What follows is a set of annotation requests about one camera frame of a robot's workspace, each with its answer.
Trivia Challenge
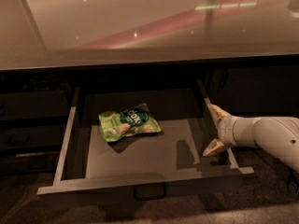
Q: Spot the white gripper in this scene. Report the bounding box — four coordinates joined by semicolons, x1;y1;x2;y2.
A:
203;105;259;157

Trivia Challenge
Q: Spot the dark grey drawer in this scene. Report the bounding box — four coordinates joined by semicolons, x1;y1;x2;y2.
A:
0;125;64;150
0;91;68;120
0;151;59;176
37;82;254;209

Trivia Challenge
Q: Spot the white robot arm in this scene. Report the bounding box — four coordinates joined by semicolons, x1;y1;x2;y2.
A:
203;105;299;172

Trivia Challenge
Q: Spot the dark grey cabinet door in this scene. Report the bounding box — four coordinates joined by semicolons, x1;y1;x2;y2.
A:
208;65;299;117

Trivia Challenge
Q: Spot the green snack bag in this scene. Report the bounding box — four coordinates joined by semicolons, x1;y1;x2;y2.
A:
98;103;162;143

